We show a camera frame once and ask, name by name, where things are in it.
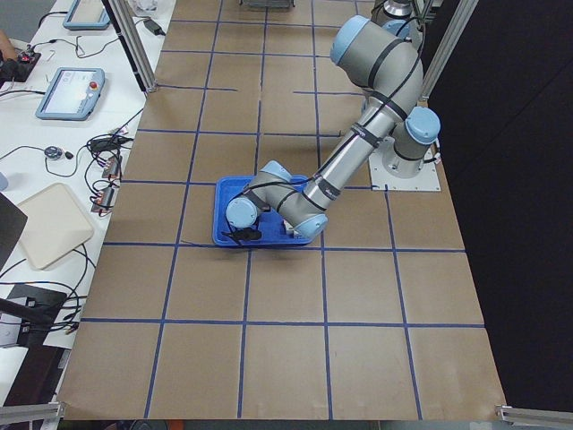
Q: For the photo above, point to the right aluminium frame post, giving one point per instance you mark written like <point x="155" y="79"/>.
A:
<point x="452" y="34"/>

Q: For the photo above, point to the aluminium frame post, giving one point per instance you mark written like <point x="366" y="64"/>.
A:
<point x="452" y="34"/>
<point x="119" y="13"/>

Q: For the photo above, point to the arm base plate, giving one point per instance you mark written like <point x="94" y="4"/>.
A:
<point x="391" y="173"/>

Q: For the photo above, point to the near teach pendant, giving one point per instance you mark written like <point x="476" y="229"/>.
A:
<point x="72" y="94"/>

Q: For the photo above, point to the teach pendant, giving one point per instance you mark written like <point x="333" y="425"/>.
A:
<point x="86" y="15"/>
<point x="72" y="94"/>

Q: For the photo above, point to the beige plastic tray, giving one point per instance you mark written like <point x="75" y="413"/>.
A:
<point x="56" y="225"/>

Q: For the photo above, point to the blue plastic tray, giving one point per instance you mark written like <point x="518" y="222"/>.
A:
<point x="269" y="230"/>

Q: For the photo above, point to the round silver puck device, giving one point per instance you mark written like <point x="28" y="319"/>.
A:
<point x="53" y="153"/>

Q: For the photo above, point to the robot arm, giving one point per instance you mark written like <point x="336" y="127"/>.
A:
<point x="401" y="18"/>
<point x="390" y="68"/>

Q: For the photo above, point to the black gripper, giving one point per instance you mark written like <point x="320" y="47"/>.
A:
<point x="247" y="235"/>

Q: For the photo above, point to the black power adapter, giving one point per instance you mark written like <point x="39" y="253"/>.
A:
<point x="153" y="27"/>

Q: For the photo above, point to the far teach pendant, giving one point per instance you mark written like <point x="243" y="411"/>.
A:
<point x="86" y="15"/>

